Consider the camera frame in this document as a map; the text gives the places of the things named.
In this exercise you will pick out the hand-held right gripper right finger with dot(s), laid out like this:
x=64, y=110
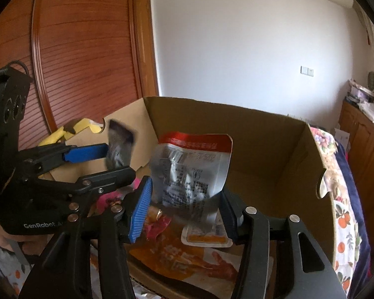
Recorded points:
x=233, y=221

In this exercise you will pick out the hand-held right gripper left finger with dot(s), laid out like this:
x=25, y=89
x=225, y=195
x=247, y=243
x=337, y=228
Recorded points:
x=140, y=211

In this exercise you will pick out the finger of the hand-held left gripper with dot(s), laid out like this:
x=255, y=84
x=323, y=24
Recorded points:
x=87, y=152
x=109, y=179

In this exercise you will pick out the pink purple snack packet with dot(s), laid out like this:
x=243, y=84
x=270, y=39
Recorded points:
x=110, y=201

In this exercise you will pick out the pink bread snack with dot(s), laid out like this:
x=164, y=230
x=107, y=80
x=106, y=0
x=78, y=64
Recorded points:
x=157, y=225

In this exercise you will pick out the small dark grey snack packet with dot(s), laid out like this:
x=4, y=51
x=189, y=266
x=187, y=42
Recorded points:
x=120, y=146

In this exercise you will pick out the large orange snack packet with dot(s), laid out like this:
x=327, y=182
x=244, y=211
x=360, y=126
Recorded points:
x=174, y=255

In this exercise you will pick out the silver red-topped snack packet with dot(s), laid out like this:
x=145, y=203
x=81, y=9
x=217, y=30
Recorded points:
x=187, y=174

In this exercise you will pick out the brown cardboard box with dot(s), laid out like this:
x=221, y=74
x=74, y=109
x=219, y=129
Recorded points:
x=268, y=162

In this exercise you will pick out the yellow plush toy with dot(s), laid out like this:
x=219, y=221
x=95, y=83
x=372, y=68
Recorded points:
x=81, y=124

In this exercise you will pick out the wooden slatted wardrobe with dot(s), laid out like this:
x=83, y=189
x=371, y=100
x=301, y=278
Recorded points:
x=81, y=53

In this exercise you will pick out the orange print tablecloth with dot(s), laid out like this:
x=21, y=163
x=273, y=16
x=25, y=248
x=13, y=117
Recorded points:
x=345, y=224

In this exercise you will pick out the floral blanket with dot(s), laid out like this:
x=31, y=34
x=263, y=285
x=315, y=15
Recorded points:
x=325, y=149

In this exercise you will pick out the floral bed cover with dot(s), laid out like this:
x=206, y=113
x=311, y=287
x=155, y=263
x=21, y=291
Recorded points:
x=355, y=193

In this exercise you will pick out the white paper sheet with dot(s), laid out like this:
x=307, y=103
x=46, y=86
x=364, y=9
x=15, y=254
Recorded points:
x=342, y=140

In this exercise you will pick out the wooden low cabinet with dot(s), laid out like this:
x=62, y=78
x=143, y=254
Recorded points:
x=361, y=143

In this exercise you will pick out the white plastic bag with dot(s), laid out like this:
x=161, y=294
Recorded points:
x=373, y=115

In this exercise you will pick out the stack of boxes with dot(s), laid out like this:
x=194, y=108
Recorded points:
x=359, y=92

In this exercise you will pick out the white wall switch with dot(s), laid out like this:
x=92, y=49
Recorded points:
x=307, y=71

